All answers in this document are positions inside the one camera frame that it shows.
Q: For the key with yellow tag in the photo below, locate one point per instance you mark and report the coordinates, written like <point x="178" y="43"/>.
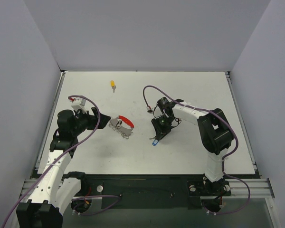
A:
<point x="113" y="86"/>

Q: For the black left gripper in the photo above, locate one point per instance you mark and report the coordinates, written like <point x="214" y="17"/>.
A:
<point x="95" y="118"/>

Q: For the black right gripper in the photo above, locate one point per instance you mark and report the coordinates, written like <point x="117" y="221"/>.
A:
<point x="161" y="127"/>

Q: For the aluminium front rail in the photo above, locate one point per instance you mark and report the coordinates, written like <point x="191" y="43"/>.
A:
<point x="259" y="188"/>

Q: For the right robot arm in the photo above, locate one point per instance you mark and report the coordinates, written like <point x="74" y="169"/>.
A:
<point x="214" y="132"/>

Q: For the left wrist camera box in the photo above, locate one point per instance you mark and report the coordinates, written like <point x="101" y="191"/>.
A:
<point x="78" y="103"/>

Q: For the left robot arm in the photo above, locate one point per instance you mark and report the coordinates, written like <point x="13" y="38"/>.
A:
<point x="50" y="171"/>

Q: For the key with blue tag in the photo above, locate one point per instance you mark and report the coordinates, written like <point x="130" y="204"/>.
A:
<point x="154" y="140"/>

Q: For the metal key organiser red handle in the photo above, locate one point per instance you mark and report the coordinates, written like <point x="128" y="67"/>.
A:
<point x="122" y="125"/>

